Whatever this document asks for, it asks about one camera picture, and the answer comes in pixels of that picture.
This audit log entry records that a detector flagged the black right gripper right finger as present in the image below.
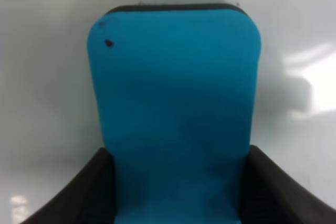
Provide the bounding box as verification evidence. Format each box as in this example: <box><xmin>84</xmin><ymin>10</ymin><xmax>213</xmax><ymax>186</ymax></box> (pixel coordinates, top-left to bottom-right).
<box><xmin>240</xmin><ymin>145</ymin><xmax>335</xmax><ymax>223</ymax></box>

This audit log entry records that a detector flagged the white whiteboard with aluminium frame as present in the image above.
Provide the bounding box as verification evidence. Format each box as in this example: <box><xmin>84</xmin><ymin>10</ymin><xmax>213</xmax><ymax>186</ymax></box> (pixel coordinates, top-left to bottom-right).
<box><xmin>1</xmin><ymin>0</ymin><xmax>335</xmax><ymax>223</ymax></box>

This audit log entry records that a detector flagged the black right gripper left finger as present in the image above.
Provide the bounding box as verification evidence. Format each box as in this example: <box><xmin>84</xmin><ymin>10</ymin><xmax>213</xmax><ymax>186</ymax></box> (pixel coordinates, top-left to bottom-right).
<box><xmin>23</xmin><ymin>148</ymin><xmax>117</xmax><ymax>224</ymax></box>

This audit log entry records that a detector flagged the teal whiteboard eraser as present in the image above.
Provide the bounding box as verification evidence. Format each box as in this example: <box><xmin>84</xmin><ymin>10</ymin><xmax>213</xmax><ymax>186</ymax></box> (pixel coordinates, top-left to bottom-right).
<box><xmin>87</xmin><ymin>4</ymin><xmax>261</xmax><ymax>223</ymax></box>

